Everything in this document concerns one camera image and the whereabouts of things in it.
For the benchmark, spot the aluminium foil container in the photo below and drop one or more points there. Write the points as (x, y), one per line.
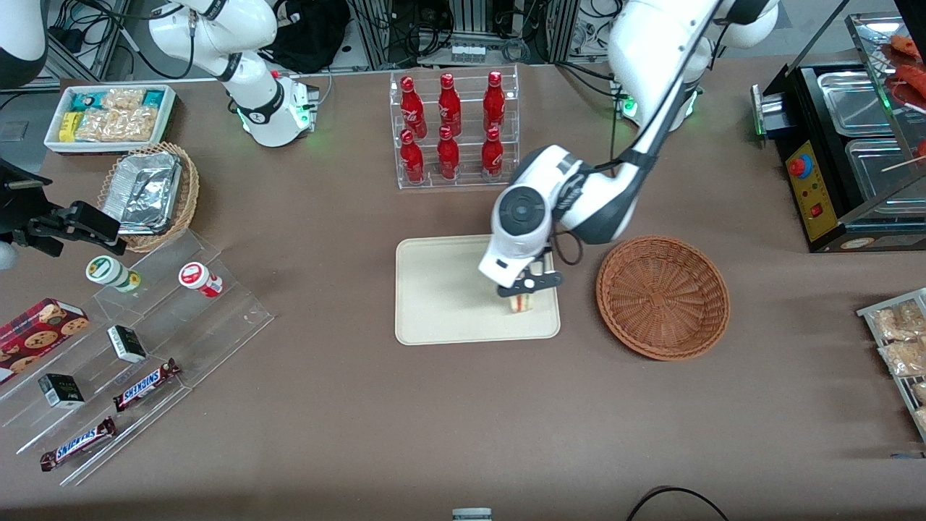
(141, 192)

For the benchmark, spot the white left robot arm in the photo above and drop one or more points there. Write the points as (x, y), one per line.
(651, 43)

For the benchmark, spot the clear acrylic stepped display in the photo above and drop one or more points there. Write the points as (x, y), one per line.
(217, 325)

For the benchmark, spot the brown round wicker basket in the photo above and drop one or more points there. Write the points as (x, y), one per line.
(662, 297)

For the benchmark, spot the cream plastic tray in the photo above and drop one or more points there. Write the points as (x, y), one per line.
(441, 289)

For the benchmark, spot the steel warmer pan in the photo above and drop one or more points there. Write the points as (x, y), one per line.
(879, 170)
(857, 105)

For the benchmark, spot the red soda bottle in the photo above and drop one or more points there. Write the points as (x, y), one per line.
(411, 158)
(449, 105)
(412, 108)
(448, 155)
(493, 155)
(494, 103)

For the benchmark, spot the grey white small device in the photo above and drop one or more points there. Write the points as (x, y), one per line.
(472, 514)

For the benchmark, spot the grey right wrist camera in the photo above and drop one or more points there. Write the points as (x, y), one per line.
(6, 255)

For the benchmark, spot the yellow snack packet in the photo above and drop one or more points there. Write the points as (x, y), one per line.
(68, 126)

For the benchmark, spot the teal snack packet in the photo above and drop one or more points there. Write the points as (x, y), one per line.
(83, 101)
(153, 99)

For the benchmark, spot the green lid white cup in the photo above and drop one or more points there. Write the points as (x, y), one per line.
(108, 271)

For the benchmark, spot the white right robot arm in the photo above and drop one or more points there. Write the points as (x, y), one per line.
(255, 94)

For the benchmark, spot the clear acrylic bottle rack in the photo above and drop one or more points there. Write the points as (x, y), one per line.
(466, 182)

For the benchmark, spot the large clear rice cracker pack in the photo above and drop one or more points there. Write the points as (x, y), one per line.
(119, 124)

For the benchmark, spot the small black box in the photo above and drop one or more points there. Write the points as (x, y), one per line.
(126, 344)
(61, 391)

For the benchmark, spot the red sausage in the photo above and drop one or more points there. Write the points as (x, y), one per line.
(906, 47)
(913, 76)

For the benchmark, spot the light oval wicker basket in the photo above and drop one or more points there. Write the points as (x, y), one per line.
(187, 199)

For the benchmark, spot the Snickers chocolate bar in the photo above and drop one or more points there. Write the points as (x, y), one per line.
(78, 443)
(145, 385)

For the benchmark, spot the black bag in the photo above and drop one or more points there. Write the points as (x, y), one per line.
(311, 36)

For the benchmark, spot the red cookie box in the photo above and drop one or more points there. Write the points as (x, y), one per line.
(40, 333)

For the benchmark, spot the white snack bin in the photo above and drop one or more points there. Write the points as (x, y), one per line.
(54, 145)

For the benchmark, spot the black food warmer machine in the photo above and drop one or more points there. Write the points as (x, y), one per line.
(803, 123)

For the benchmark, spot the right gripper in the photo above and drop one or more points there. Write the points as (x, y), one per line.
(20, 210)

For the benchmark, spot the clear cracker snack pack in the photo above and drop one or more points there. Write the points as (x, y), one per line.
(922, 420)
(920, 392)
(897, 322)
(904, 358)

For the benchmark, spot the red lid white cup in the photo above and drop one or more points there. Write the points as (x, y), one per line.
(199, 278)

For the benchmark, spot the triangular sandwich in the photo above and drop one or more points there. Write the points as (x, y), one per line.
(522, 302)

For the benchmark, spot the small clear rice cracker pack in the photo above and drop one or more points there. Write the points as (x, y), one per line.
(123, 98)

